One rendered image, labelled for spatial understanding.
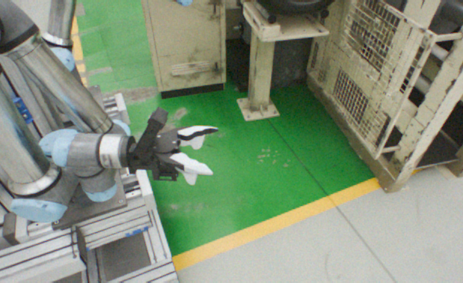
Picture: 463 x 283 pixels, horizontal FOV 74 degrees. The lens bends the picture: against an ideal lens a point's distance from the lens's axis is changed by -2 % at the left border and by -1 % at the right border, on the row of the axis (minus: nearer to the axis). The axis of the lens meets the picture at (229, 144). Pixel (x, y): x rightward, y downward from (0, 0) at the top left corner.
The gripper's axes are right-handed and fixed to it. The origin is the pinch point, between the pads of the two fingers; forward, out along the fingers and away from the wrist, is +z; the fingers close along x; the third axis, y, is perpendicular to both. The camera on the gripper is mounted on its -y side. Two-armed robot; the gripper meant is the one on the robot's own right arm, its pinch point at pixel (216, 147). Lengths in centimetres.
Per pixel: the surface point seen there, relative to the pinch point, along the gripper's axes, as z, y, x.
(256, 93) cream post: 17, 68, -152
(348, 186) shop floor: 73, 95, -87
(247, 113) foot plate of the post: 11, 85, -153
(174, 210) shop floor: -31, 98, -67
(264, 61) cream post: 20, 41, -149
